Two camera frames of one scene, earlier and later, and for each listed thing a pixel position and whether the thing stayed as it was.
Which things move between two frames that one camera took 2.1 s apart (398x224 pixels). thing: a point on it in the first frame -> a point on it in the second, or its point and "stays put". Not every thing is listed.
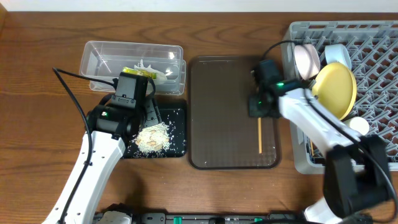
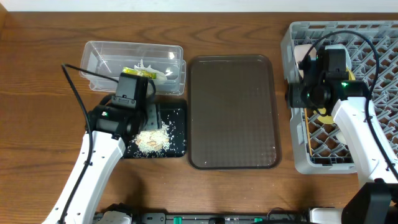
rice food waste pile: x=154 y=138 stays put
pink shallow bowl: x=307 y=60 stays put
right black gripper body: x=257 y=109 -> x=301 y=98
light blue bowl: x=338 y=53 stays put
